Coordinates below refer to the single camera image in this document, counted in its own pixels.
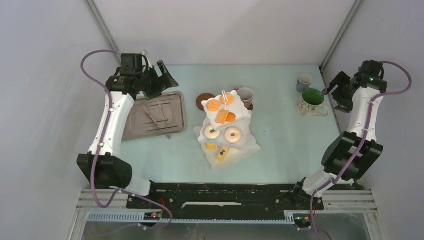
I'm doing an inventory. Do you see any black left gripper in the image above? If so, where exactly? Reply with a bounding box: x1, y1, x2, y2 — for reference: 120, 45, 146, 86
137, 61, 179, 101

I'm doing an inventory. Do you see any dark brown round coaster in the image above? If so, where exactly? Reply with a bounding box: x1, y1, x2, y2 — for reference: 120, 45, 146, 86
195, 93, 215, 111

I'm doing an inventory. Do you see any green-inside floral mug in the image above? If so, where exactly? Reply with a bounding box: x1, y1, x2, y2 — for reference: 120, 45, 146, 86
296, 88, 330, 117

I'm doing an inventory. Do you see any small orange round cookie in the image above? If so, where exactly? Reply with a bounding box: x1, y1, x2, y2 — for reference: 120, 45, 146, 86
220, 93, 234, 106

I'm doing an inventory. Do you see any yellow square cake piece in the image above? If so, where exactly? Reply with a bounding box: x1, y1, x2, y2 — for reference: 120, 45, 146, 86
215, 109, 230, 124

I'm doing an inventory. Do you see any white chocolate-hole donut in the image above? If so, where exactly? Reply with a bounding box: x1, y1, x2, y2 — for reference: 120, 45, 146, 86
203, 124, 221, 140

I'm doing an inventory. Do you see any yellow swirl roll cake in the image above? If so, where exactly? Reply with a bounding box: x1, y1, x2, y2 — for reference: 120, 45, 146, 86
206, 143, 217, 150

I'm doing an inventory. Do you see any pink mug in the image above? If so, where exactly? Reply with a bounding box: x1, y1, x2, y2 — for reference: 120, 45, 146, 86
237, 87, 255, 109

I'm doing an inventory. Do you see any white three-tier cake stand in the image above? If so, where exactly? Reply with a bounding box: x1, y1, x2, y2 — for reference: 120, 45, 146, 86
193, 88, 261, 170

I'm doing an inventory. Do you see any white frosted donut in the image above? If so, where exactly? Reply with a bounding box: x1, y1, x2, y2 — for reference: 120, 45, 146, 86
224, 127, 242, 144

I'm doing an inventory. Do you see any yellow cake with berries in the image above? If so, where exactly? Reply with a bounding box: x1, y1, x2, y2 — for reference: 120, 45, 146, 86
216, 146, 230, 162

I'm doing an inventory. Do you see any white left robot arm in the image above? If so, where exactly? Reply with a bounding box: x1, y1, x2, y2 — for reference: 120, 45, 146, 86
77, 50, 179, 208

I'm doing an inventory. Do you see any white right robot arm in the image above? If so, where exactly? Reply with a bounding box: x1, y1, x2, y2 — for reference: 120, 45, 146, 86
290, 60, 387, 209

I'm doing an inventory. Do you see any metal serving tray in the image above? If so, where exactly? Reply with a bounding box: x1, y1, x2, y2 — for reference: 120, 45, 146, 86
122, 91, 187, 142

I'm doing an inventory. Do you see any small white cup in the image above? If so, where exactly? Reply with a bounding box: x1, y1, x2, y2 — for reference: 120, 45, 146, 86
295, 73, 313, 93

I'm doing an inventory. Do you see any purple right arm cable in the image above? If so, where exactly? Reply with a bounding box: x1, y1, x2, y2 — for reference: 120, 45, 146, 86
309, 60, 413, 240

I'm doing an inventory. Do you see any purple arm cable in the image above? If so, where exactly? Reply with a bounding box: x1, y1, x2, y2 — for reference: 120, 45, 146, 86
80, 49, 174, 231
309, 60, 413, 240

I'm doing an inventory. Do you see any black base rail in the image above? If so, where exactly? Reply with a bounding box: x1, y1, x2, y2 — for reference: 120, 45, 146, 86
147, 183, 324, 221

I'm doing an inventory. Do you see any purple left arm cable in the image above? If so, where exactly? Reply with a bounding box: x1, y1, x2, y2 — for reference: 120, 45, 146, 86
80, 49, 174, 231

